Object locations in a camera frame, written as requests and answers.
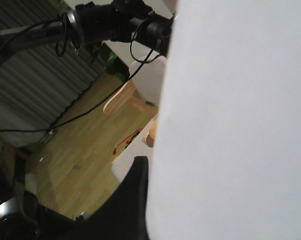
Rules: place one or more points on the white paper sheet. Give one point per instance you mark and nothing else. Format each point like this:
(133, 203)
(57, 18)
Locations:
(227, 157)

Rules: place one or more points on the white chair wooden seat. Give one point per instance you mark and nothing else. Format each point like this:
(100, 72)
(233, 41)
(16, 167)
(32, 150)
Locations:
(143, 91)

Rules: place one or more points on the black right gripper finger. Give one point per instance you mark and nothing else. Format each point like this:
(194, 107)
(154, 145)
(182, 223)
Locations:
(121, 217)

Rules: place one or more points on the green plant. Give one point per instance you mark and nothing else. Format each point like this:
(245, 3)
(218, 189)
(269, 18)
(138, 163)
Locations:
(108, 60)

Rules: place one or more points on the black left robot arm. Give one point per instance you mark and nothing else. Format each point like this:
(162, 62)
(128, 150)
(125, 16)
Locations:
(122, 21)

